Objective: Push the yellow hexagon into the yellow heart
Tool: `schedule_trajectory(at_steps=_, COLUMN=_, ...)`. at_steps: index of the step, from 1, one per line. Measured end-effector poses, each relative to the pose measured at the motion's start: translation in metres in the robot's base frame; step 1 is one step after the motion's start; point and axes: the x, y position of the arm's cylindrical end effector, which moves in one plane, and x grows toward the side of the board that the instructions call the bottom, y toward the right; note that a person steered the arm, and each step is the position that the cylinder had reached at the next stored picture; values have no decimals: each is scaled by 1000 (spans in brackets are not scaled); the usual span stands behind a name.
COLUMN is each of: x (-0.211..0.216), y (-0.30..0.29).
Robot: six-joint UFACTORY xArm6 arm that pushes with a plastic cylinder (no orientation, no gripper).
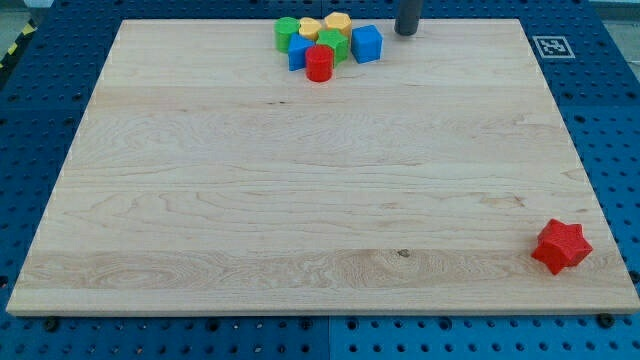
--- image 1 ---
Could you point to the yellow heart block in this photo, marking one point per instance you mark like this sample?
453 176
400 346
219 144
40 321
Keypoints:
309 28

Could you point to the yellow hexagon block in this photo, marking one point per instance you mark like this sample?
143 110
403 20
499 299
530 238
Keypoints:
339 21

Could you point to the light wooden board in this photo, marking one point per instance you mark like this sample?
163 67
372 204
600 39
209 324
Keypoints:
206 179

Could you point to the red cylinder block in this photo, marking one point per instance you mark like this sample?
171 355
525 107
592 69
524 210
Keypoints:
319 63

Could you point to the blue angular block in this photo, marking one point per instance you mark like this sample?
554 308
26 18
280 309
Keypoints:
298 45

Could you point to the green star block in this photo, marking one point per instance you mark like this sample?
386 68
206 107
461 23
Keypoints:
338 42

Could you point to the blue cube block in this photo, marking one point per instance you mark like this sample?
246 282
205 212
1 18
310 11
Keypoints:
366 44

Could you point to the green cylinder block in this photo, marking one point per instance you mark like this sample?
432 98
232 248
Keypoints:
283 29

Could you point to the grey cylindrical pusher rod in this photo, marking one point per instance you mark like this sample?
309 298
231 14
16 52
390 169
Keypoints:
408 17

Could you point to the red star block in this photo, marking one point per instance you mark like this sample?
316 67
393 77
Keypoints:
561 245

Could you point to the white fiducial marker tag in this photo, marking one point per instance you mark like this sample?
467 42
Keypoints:
553 47

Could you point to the black bolt left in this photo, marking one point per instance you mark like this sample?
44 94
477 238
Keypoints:
51 324

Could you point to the black bolt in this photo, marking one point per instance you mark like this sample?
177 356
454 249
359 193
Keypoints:
605 320
51 324

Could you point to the black bolt right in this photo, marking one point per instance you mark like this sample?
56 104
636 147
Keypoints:
605 320

